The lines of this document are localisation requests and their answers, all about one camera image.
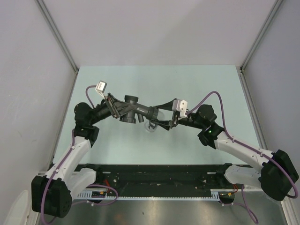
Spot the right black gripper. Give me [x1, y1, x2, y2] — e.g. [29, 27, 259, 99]
[151, 98, 204, 130]

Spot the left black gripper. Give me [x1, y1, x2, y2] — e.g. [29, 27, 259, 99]
[90, 93, 138, 125]

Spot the dark grey pipe fitting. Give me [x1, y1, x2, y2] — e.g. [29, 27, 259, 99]
[120, 95, 158, 124]

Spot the clear plastic threaded connector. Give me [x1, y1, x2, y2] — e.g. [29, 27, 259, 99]
[144, 110, 165, 133]

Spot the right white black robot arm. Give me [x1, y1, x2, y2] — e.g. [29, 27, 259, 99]
[151, 99, 299, 201]

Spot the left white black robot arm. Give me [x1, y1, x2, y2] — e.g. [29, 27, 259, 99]
[31, 94, 138, 218]

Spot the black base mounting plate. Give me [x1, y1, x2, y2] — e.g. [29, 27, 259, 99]
[48, 164, 246, 204]

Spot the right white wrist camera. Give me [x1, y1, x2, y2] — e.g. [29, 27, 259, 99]
[172, 99, 188, 118]

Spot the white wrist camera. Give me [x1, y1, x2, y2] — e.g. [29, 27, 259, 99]
[95, 81, 107, 98]
[172, 99, 188, 118]

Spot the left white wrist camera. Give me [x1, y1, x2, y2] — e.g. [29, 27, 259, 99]
[95, 81, 107, 98]

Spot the white slotted cable duct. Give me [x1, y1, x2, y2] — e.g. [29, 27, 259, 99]
[74, 189, 220, 202]

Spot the left aluminium frame post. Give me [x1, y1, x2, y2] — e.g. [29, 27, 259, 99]
[34, 0, 79, 74]

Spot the aluminium frame post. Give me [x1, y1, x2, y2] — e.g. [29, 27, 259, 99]
[241, 0, 284, 68]
[34, 0, 79, 74]

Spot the right aluminium frame post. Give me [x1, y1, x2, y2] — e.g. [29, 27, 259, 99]
[241, 0, 284, 68]

